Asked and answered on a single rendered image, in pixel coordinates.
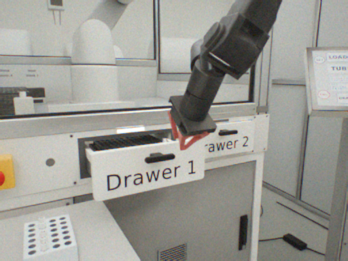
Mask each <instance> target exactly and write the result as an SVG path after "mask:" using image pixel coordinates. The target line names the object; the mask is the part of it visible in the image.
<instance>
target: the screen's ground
mask: <svg viewBox="0 0 348 261"><path fill-rule="evenodd" d="M326 52H348V50H328V51H313V56H325V57H326ZM313 66H314V72H315V83H316V89H317V90H329V91H330V83H329V79H328V75H348V62H326V64H314V62H313ZM337 93H348V92H345V91H330V96H331V99H322V100H317V104H318V105H338V106H348V104H338V101H337V97H336V94H337Z"/></svg>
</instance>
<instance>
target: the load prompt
mask: <svg viewBox="0 0 348 261"><path fill-rule="evenodd" d="M326 62H348V52H326Z"/></svg>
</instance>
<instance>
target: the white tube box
mask: <svg viewBox="0 0 348 261"><path fill-rule="evenodd" d="M38 223H39V222H38V221H36V222H28V223H24V238H23V261H78V255H77V242H76V240H75V235H74V233H73V230H72V228H73V227H72V225H71V221H70V219H69V215H68V214H67V215H62V216H55V217H50V218H47V219H46V228H44V229H43V230H45V231H47V235H48V237H47V240H48V250H47V251H41V248H40V240H39V232H41V231H43V230H40V229H39V224H38Z"/></svg>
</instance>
